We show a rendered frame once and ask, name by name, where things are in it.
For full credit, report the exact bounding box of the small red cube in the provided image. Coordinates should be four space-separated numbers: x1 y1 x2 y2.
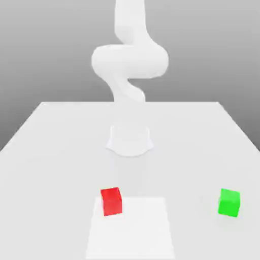
100 187 123 217

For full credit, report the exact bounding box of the small green cube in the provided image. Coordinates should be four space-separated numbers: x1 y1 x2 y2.
217 188 241 218

